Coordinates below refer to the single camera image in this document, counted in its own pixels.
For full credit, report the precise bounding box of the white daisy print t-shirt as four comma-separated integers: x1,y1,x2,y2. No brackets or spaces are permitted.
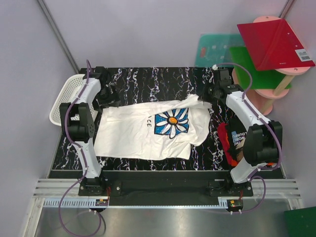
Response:
94,94,211,160

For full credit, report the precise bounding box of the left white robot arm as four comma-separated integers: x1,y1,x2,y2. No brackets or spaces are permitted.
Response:
59,65,119,192

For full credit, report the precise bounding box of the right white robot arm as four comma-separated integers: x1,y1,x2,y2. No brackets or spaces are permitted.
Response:
200,66,282,186

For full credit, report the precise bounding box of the teal cutting board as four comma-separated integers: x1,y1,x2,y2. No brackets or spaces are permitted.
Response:
195,34,245,68

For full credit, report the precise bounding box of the white perforated plastic basket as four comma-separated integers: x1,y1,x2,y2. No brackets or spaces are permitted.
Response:
49,74,101,126

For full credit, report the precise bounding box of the green plastic sheet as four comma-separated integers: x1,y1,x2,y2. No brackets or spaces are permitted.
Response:
230,47,285,89

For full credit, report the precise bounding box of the red folded t-shirt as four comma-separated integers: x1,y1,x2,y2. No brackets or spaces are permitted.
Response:
217,123,240,167

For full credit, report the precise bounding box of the pink wooden tiered shelf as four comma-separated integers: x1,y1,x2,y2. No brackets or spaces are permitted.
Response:
230,16,315,115

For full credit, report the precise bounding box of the black folded printed t-shirt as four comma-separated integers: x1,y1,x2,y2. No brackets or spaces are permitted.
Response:
227,118,247,162

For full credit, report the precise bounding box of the red plastic sheet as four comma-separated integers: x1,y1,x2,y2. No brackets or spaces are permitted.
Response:
237,16,315,71

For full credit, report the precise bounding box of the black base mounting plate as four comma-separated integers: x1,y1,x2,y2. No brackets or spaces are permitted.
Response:
79,171,253,197

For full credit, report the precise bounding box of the dark green board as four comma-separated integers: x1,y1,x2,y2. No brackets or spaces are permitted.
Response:
284,207,316,237

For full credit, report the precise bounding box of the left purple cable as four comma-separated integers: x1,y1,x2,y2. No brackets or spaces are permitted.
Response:
58,59,106,236

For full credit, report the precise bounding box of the purple cable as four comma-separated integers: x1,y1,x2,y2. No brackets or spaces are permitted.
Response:
58,59,106,236
212,62,283,214

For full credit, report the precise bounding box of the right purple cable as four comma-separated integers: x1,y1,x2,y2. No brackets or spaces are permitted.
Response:
212,62,283,214

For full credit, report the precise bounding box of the aluminium rail frame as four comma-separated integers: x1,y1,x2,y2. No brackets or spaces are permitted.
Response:
33,179,303,209

